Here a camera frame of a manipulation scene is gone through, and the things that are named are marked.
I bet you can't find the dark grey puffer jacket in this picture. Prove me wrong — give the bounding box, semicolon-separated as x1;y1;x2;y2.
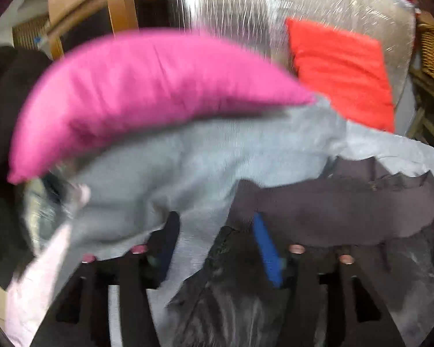
169;158;434;346

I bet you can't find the black clothes pile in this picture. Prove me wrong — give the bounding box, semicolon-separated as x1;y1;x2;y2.
0;45;52;290

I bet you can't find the light grey bed sheet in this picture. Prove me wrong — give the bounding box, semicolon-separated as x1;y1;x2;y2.
5;98;434;346

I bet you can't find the pink pillow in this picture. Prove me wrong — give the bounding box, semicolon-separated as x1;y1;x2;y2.
8;29;314;184

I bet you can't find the red pillow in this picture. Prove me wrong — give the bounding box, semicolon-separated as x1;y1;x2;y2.
285;18;394;132

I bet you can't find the silver foil insulation mat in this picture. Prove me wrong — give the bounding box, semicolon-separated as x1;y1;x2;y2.
168;0;415;105

